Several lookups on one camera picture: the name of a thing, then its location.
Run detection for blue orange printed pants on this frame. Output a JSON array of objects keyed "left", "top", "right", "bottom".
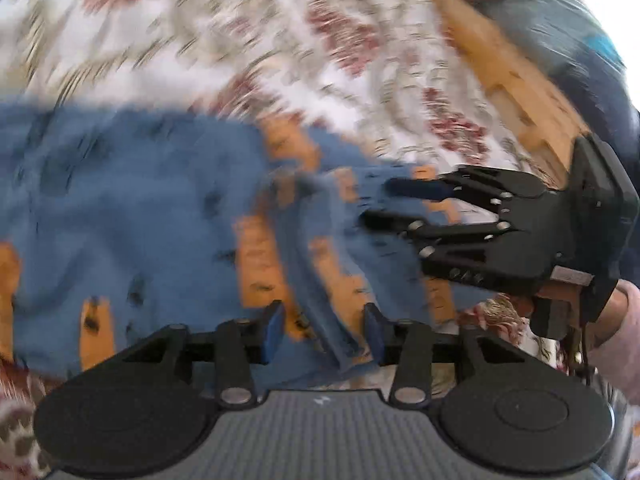
[{"left": 1, "top": 103, "right": 486, "bottom": 389}]

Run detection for person right hand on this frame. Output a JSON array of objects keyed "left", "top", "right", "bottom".
[{"left": 585, "top": 280, "right": 631, "bottom": 351}]

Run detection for white floral bedspread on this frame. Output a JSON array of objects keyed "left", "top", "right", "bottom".
[{"left": 1, "top": 0, "right": 559, "bottom": 479}]

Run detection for grey blue cloth pile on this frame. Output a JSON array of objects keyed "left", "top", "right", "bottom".
[{"left": 449, "top": 0, "right": 640, "bottom": 271}]

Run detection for wooden bed frame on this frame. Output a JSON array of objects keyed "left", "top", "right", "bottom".
[{"left": 432, "top": 0, "right": 588, "bottom": 179}]

